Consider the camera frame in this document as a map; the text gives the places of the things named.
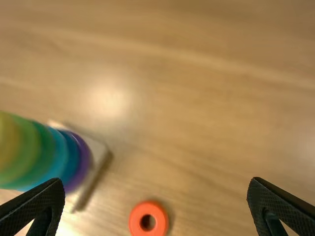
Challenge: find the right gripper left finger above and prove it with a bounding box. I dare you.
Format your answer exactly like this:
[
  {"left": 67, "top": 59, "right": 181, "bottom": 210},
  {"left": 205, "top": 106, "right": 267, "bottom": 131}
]
[{"left": 0, "top": 178, "right": 66, "bottom": 236}]

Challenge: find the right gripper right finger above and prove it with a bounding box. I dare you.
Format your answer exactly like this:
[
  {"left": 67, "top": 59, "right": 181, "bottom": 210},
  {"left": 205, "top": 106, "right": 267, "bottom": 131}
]
[{"left": 247, "top": 177, "right": 315, "bottom": 236}]

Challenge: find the light green ring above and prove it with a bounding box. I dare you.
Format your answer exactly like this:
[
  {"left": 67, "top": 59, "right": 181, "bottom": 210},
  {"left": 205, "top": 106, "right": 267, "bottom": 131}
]
[{"left": 0, "top": 115, "right": 41, "bottom": 187}]

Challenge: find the wooden peg base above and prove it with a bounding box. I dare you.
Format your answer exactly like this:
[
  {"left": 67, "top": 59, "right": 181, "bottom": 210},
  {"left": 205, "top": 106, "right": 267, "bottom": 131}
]
[{"left": 46, "top": 119, "right": 114, "bottom": 213}]

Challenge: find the dark green ring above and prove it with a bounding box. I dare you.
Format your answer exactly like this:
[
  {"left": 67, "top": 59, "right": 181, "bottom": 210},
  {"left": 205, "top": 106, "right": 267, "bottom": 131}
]
[{"left": 4, "top": 120, "right": 56, "bottom": 190}]

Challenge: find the light blue ring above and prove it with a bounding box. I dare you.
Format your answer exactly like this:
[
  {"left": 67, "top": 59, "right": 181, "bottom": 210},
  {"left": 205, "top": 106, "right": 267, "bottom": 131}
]
[{"left": 17, "top": 126, "right": 69, "bottom": 192}]

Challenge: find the dark blue ring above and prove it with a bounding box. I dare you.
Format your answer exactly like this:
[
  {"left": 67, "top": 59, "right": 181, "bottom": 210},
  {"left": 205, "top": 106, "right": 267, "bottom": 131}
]
[{"left": 59, "top": 130, "right": 82, "bottom": 187}]

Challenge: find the yellow ring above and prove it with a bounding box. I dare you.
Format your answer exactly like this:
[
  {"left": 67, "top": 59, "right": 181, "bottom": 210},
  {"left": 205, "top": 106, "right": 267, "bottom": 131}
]
[{"left": 0, "top": 110, "right": 18, "bottom": 177}]

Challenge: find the purple ring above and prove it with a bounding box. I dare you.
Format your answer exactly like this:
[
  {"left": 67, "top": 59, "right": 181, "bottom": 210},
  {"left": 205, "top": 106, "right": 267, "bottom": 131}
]
[{"left": 63, "top": 132, "right": 94, "bottom": 195}]

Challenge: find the orange ring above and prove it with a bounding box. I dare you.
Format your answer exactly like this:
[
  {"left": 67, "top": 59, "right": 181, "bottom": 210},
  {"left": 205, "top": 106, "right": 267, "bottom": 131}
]
[{"left": 129, "top": 201, "right": 170, "bottom": 236}]

